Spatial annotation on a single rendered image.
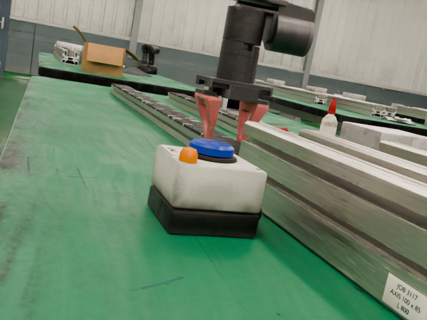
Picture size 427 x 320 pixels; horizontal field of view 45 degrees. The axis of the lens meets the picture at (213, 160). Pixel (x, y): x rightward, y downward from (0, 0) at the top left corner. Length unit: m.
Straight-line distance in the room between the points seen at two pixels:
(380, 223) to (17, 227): 0.26
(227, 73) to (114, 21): 10.94
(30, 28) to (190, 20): 3.36
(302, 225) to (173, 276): 0.16
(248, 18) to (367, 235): 0.43
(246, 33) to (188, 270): 0.46
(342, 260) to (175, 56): 11.50
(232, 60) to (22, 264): 0.49
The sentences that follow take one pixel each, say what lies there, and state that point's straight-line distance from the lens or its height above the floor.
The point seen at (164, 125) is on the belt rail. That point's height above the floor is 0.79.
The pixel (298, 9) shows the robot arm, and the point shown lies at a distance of 0.79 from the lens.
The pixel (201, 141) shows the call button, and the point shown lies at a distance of 0.45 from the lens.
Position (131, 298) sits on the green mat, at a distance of 0.31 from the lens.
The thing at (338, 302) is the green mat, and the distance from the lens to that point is 0.37.
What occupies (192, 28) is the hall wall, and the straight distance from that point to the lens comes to 12.00.
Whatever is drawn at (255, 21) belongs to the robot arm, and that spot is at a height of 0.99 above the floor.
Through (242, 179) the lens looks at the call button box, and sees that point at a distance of 0.43.
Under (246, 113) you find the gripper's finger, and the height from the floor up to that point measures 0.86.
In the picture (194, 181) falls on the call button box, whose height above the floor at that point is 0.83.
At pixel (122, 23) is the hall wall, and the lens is 11.66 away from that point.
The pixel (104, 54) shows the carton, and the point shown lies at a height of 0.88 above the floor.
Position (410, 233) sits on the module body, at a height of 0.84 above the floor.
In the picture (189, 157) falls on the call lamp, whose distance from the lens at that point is 0.42.
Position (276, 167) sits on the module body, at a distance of 0.52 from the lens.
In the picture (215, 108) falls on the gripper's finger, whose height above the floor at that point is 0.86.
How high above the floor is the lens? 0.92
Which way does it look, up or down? 10 degrees down
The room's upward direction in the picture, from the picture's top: 10 degrees clockwise
